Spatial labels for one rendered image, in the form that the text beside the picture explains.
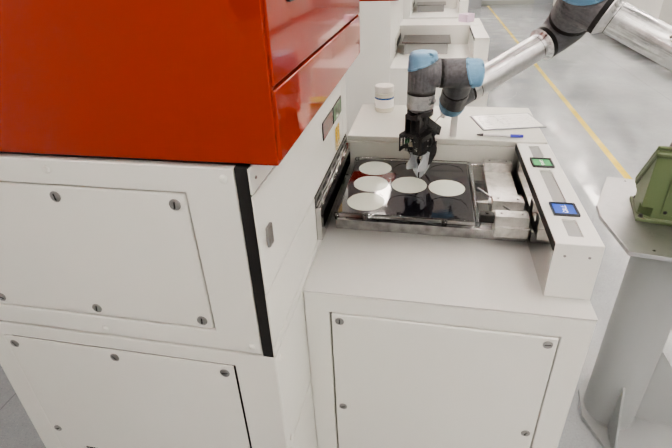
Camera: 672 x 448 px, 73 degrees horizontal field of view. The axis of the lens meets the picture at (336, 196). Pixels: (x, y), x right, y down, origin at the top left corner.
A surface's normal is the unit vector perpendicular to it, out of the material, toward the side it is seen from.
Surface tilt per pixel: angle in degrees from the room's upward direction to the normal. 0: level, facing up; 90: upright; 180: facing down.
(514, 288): 0
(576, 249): 90
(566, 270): 90
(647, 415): 90
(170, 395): 90
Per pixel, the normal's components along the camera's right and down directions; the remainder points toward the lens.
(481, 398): -0.19, 0.47
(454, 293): -0.04, -0.88
